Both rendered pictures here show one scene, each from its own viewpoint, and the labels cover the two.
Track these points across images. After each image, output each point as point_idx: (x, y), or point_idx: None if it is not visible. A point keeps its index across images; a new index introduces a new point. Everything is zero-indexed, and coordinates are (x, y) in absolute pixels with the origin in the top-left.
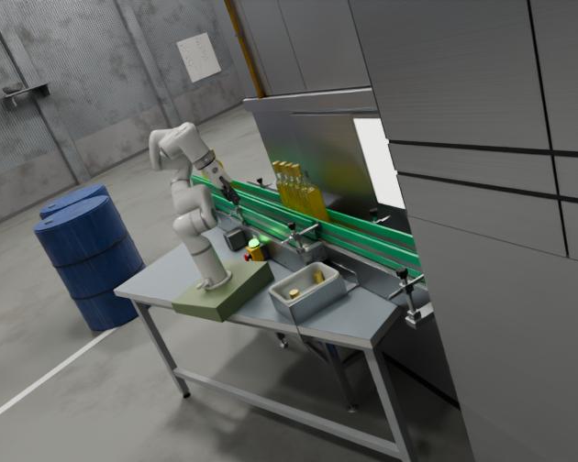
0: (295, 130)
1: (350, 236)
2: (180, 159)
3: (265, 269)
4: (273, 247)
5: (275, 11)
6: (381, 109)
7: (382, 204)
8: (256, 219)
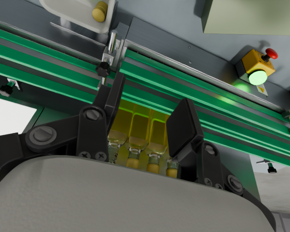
0: None
1: (15, 55)
2: None
3: (205, 19)
4: (211, 67)
5: None
6: None
7: (30, 105)
8: (251, 112)
